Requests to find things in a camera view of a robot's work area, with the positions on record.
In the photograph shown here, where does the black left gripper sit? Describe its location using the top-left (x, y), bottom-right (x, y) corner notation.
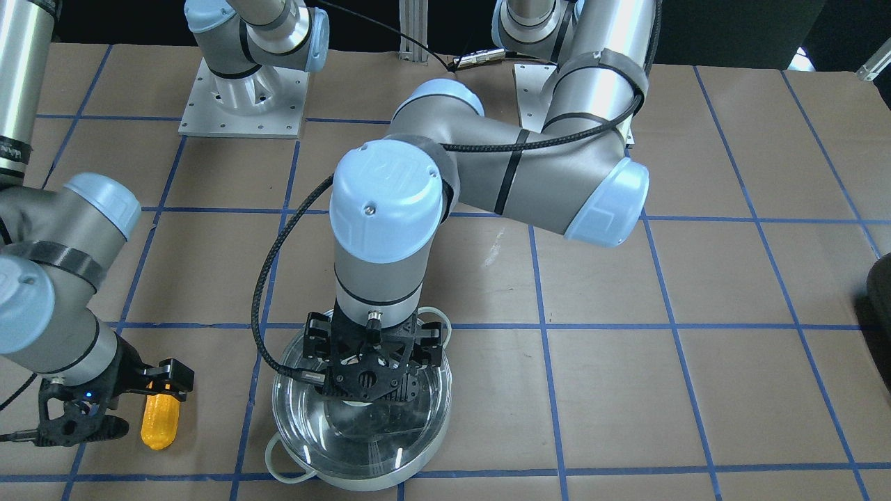
top-left (303, 310), bottom-right (443, 404)

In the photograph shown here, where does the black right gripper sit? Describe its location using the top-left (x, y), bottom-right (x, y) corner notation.
top-left (36, 340), bottom-right (195, 447)

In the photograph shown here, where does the yellow toy corn cob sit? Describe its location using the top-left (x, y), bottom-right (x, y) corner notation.
top-left (140, 393), bottom-right (181, 451)

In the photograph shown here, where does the glass pot lid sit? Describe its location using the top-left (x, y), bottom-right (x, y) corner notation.
top-left (271, 357), bottom-right (452, 477)

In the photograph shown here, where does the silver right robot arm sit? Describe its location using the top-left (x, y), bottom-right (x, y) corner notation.
top-left (1, 1), bottom-right (330, 447)

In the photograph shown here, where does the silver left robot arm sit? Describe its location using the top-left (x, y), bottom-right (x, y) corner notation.
top-left (293, 1), bottom-right (661, 404)

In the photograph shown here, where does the grey-green electric pot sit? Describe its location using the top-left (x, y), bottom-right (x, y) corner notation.
top-left (264, 307), bottom-right (452, 491)

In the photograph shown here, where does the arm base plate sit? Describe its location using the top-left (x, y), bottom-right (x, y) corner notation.
top-left (513, 64), bottom-right (634, 147)
top-left (178, 61), bottom-right (310, 139)

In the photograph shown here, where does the aluminium frame post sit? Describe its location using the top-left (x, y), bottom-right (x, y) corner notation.
top-left (398, 0), bottom-right (429, 65)

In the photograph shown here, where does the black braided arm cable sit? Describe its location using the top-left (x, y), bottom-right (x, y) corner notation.
top-left (251, 0), bottom-right (659, 385)

